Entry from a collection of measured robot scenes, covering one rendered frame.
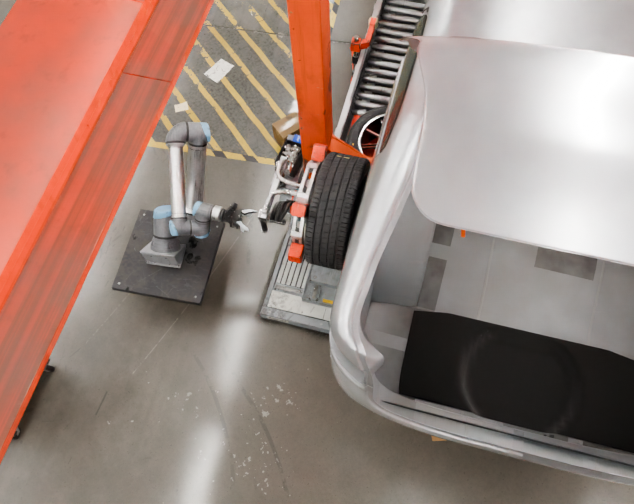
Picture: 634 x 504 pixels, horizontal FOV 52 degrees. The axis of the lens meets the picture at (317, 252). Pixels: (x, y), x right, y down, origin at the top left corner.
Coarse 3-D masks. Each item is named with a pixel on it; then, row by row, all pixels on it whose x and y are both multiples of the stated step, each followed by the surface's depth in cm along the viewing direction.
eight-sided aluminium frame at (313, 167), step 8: (312, 160) 368; (312, 168) 359; (304, 176) 356; (312, 176) 356; (304, 184) 355; (312, 184) 355; (296, 200) 352; (304, 200) 351; (296, 224) 358; (304, 224) 358; (296, 232) 357; (304, 232) 398; (296, 240) 368
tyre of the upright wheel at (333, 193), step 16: (336, 160) 357; (352, 160) 359; (368, 160) 368; (320, 176) 350; (336, 176) 349; (352, 176) 348; (320, 192) 346; (336, 192) 345; (352, 192) 344; (320, 208) 345; (336, 208) 344; (352, 208) 344; (320, 224) 347; (336, 224) 345; (304, 240) 355; (320, 240) 351; (336, 240) 349; (320, 256) 360; (336, 256) 355
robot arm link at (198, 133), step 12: (192, 132) 383; (204, 132) 385; (192, 144) 388; (204, 144) 390; (192, 156) 393; (204, 156) 395; (192, 168) 397; (204, 168) 401; (192, 180) 401; (192, 192) 405; (192, 204) 409; (192, 216) 412
